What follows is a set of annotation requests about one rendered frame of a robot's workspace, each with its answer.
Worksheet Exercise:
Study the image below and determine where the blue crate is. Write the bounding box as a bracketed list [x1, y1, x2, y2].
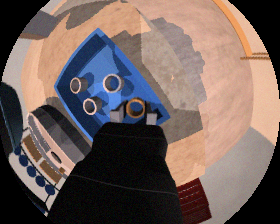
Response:
[54, 27, 171, 142]

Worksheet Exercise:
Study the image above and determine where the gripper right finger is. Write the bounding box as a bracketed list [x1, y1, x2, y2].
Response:
[144, 101, 157, 125]

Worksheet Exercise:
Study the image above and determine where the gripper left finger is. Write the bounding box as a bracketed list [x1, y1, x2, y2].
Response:
[109, 100, 128, 123]

